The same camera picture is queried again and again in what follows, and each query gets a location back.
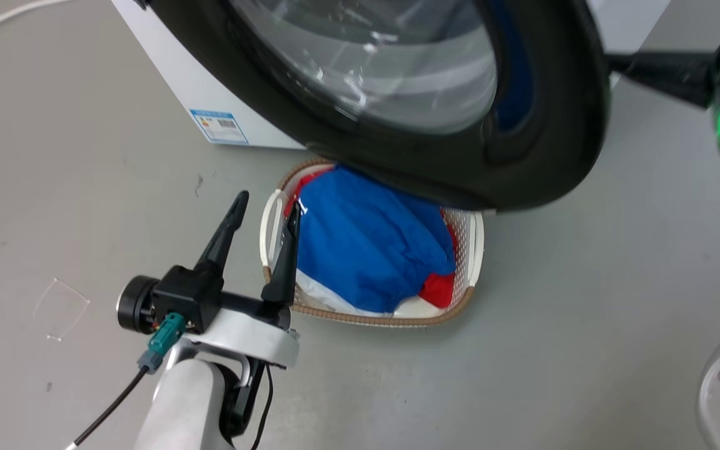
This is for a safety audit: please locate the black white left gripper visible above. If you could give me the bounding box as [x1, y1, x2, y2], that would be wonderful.
[116, 191, 302, 369]

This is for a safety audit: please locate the white washing machine body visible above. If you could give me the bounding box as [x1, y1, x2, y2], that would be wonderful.
[110, 0, 673, 151]

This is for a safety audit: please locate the white garment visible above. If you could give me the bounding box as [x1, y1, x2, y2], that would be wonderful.
[296, 270, 443, 319]

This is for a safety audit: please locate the blue garment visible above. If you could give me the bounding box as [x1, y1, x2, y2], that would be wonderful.
[296, 164, 458, 314]

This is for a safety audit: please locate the white woven laundry basket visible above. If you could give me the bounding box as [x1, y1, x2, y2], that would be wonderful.
[259, 157, 485, 328]

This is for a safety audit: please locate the thin black cable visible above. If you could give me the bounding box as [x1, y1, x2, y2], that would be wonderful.
[250, 366, 274, 450]

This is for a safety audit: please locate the blue white energy label sticker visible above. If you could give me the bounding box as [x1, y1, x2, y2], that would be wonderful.
[189, 109, 249, 145]

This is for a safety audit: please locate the black round washing machine door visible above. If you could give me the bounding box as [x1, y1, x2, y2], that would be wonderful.
[134, 0, 612, 212]

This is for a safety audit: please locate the black cable with teal connector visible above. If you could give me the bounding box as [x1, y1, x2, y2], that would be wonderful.
[65, 312, 186, 450]

